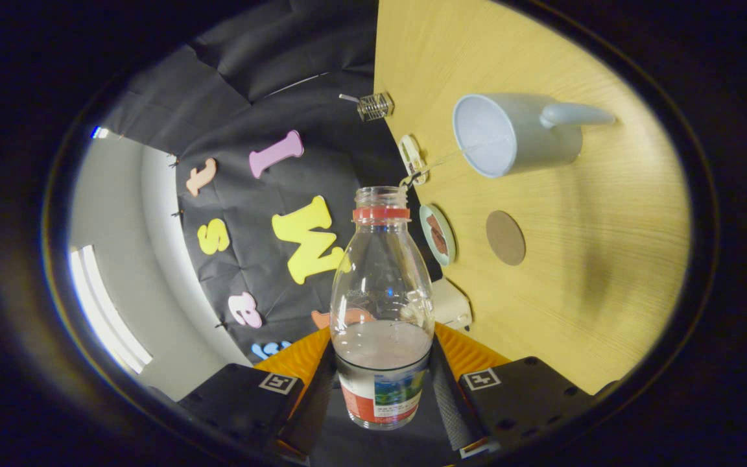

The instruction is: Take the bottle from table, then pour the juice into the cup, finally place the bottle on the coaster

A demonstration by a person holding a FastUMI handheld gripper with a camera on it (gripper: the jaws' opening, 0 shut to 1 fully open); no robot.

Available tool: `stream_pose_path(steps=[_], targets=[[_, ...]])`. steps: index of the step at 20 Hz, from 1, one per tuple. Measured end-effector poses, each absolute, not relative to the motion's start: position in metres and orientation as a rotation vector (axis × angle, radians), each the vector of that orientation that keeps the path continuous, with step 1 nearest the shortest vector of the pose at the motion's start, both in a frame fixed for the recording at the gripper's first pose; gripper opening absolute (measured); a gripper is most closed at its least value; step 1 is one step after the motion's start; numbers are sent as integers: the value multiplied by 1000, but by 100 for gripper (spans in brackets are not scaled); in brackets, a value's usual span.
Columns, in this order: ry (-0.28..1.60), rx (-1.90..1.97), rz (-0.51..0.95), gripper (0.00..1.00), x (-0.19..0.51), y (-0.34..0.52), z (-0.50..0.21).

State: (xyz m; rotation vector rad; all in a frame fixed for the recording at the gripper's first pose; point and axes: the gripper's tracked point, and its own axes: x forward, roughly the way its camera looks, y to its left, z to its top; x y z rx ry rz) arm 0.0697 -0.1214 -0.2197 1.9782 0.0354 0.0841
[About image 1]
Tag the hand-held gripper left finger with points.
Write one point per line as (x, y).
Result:
(312, 408)

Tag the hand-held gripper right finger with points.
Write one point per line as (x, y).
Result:
(448, 408)

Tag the clear plastic juice bottle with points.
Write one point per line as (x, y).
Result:
(380, 363)

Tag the round brown coaster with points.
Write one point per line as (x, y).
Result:
(506, 238)

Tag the white toaster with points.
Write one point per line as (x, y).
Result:
(450, 305)

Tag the pale green plate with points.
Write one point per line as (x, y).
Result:
(450, 250)

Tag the brown meat piece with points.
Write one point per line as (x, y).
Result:
(441, 243)
(434, 226)

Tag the wooden table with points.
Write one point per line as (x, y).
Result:
(574, 259)

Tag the long ceiling light panel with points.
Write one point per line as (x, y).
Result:
(111, 311)

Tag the white divided snack dish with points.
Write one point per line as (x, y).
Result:
(411, 155)

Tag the black backdrop cloth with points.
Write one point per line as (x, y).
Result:
(283, 78)

